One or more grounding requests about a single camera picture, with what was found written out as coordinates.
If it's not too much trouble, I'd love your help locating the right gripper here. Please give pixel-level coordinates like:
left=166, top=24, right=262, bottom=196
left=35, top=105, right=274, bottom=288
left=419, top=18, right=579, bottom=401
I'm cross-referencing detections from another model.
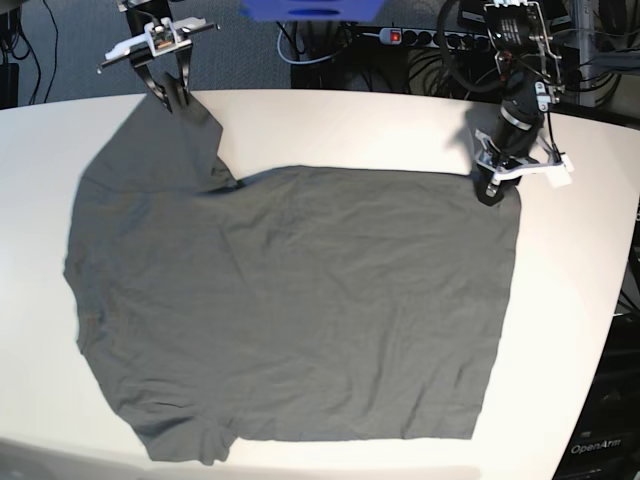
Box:
left=96, top=17, right=220, bottom=112

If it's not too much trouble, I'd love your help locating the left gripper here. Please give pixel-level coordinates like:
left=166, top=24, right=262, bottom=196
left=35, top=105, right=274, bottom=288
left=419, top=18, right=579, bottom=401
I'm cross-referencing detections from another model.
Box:
left=474, top=129, right=562, bottom=204

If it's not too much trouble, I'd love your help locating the grey T-shirt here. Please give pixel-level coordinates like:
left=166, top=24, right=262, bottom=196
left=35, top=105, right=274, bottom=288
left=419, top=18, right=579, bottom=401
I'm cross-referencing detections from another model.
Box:
left=64, top=95, right=521, bottom=465

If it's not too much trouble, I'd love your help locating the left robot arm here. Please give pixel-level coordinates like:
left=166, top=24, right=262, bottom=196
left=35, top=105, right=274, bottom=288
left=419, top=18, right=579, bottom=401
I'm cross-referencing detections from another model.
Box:
left=436, top=1, right=573, bottom=206

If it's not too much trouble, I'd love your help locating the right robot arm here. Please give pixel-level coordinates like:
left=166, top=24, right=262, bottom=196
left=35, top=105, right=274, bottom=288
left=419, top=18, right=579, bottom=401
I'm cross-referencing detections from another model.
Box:
left=96, top=1, right=220, bottom=111

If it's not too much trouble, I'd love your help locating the black box at left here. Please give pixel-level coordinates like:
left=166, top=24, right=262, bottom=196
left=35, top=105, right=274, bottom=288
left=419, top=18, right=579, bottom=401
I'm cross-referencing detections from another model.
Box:
left=0, top=62, right=19, bottom=110

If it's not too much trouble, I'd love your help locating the black OpenArm box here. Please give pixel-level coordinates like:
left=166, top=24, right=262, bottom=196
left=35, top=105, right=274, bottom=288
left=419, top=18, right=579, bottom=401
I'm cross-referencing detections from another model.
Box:
left=553, top=314, right=639, bottom=479

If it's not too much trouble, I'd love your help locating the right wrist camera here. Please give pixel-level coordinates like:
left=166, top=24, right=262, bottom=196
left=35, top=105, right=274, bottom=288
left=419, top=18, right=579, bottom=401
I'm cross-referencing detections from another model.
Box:
left=145, top=17, right=179, bottom=57

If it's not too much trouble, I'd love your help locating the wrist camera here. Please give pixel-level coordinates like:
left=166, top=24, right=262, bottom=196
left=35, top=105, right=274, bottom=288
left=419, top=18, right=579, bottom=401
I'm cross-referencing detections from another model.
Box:
left=546, top=153, right=574, bottom=188
left=145, top=17, right=179, bottom=57

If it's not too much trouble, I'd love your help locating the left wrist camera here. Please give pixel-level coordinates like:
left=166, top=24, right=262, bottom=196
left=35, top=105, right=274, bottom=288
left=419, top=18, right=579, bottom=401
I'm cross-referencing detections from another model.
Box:
left=546, top=153, right=574, bottom=188

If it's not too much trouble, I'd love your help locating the blue plastic mount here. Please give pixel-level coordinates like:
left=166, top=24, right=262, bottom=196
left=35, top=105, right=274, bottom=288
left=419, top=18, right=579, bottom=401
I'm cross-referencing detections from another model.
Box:
left=242, top=0, right=384, bottom=22

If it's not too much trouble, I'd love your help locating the white cable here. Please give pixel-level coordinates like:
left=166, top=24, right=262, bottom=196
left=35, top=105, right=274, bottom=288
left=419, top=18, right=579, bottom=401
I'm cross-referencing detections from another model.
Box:
left=275, top=21, right=335, bottom=65

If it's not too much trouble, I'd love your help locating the black cable on floor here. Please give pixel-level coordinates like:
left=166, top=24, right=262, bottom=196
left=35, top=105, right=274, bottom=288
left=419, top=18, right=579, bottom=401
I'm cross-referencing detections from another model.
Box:
left=29, top=0, right=61, bottom=106

